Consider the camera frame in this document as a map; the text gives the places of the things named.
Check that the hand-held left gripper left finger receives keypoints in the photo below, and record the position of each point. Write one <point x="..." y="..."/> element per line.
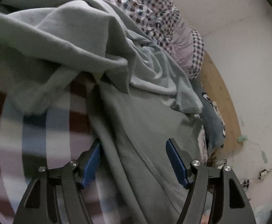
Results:
<point x="91" y="163"/>

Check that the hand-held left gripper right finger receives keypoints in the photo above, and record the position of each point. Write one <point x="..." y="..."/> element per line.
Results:
<point x="176" y="165"/>

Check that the pale grey-blue sweatshirt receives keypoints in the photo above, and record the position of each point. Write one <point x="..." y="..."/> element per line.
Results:
<point x="63" y="32"/>

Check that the checked bed sheet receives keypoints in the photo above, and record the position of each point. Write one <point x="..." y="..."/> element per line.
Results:
<point x="33" y="133"/>

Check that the pale blue shirt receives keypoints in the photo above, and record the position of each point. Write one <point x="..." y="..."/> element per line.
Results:
<point x="154" y="74"/>

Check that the checked purple duvet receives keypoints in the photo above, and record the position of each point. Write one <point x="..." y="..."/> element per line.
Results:
<point x="154" y="11"/>

